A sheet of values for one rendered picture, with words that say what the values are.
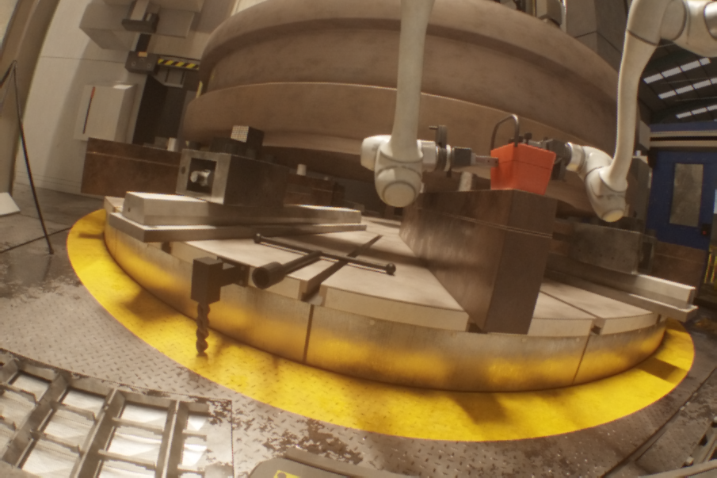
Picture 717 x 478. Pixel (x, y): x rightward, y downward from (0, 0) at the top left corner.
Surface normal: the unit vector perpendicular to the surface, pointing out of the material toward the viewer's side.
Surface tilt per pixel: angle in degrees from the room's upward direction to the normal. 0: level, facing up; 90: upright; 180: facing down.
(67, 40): 90
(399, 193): 128
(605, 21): 90
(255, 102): 90
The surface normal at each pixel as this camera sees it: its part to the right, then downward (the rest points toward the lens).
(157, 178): 0.69, 0.15
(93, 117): 0.32, 0.10
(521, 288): -0.01, 0.04
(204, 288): -0.28, -0.01
